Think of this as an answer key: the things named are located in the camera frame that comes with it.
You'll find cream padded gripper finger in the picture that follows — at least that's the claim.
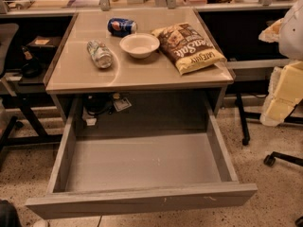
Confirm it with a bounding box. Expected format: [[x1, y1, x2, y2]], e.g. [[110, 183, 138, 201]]
[[259, 61, 303, 127], [258, 19, 283, 43]]

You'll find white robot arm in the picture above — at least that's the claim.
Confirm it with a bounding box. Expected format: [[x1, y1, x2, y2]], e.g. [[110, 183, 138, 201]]
[[258, 0, 303, 127]]

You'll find blue pepsi can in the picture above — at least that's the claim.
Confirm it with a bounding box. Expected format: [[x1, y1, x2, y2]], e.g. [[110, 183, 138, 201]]
[[107, 18, 137, 37]]

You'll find grey open top drawer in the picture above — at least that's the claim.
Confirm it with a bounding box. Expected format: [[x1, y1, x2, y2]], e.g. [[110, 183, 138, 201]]
[[26, 92, 257, 219]]

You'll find black right table leg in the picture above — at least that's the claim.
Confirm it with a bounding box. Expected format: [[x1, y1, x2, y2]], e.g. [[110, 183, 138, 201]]
[[235, 93, 303, 146]]

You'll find black office chair base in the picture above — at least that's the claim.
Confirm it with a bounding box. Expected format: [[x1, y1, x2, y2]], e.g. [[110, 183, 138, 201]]
[[263, 151, 303, 166]]

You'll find brown yellow chip bag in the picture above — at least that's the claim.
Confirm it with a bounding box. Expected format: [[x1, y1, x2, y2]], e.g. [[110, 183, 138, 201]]
[[151, 23, 224, 75]]

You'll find white bowl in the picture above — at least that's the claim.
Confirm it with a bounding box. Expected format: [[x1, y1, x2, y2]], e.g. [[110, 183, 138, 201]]
[[119, 33, 160, 59]]

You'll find grey cabinet desk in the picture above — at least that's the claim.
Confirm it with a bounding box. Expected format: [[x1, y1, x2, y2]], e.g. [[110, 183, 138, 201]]
[[46, 9, 233, 134]]

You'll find dark box with label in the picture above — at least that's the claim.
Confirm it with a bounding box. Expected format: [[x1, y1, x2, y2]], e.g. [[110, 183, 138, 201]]
[[27, 36, 62, 51]]

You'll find black bottle on left shelf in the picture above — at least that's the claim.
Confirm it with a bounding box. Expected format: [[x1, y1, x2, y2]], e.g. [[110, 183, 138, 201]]
[[21, 45, 42, 78]]

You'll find grey chair at left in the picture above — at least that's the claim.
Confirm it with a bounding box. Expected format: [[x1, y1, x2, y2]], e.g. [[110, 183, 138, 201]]
[[0, 23, 19, 79]]

